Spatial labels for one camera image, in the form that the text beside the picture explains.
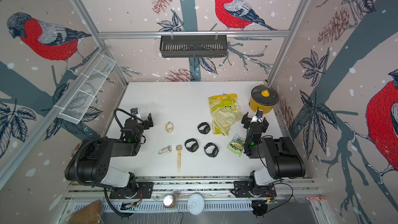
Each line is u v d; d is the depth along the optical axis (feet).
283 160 1.46
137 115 2.60
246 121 2.69
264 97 3.12
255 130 2.20
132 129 2.29
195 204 2.16
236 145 2.87
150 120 2.81
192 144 2.82
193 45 3.48
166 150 2.83
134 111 2.60
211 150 2.81
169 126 3.19
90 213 2.14
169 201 2.05
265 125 2.80
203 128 3.06
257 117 2.50
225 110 3.40
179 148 2.86
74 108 2.62
